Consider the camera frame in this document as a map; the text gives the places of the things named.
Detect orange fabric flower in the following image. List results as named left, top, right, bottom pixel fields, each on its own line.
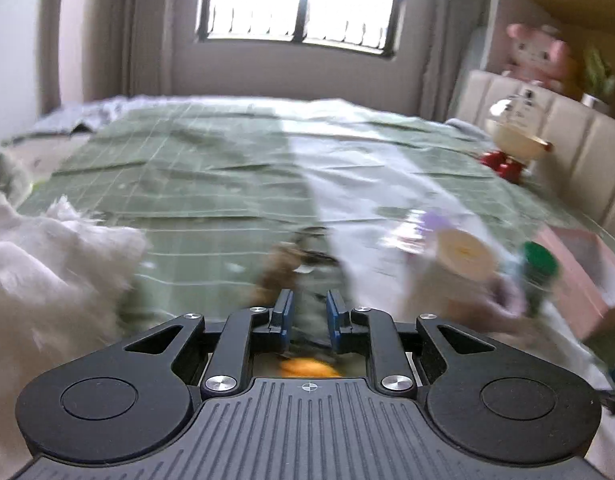
left=280, top=358, right=341, bottom=378

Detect brown furry toy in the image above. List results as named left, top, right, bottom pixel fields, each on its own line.
left=250, top=226, right=350, bottom=364

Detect clear jar cream lid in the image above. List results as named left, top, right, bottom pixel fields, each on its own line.
left=403, top=229, right=498, bottom=316

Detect pink purple plastic package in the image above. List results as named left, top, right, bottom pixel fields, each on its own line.
left=380, top=209, right=458, bottom=255

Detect green lid jar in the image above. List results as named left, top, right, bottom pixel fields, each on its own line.
left=517, top=242, right=560, bottom=318

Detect white fringed blanket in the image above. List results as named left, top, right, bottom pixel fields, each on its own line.
left=0, top=192, right=152, bottom=480

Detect pink cardboard box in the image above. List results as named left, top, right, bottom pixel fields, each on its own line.
left=535, top=226, right=615, bottom=340

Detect cream round toy red feet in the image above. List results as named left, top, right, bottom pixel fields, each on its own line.
left=480, top=89, right=553, bottom=184

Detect beige padded headboard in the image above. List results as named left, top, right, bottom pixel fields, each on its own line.
left=446, top=68, right=615, bottom=241

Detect pink plush toy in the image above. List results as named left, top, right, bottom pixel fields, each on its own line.
left=501, top=24, right=577, bottom=94

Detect green potted plant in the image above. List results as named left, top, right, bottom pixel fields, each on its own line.
left=582, top=47, right=615, bottom=112

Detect grey curtain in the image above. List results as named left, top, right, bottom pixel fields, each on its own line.
left=418, top=0, right=491, bottom=120

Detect window with black frame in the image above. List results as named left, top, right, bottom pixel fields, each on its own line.
left=196, top=0, right=404, bottom=58

